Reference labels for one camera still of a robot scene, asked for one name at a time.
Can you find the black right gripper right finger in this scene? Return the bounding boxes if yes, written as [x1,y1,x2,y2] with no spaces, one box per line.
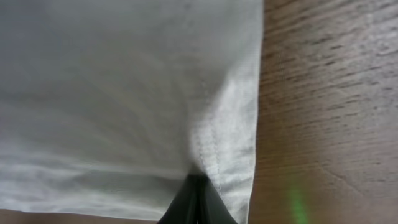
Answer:
[197,175,237,224]

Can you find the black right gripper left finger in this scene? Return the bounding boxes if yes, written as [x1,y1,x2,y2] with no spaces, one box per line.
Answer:
[157,175,198,224]

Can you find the white t-shirt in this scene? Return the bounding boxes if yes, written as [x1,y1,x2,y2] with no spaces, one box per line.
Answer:
[1,0,263,223]

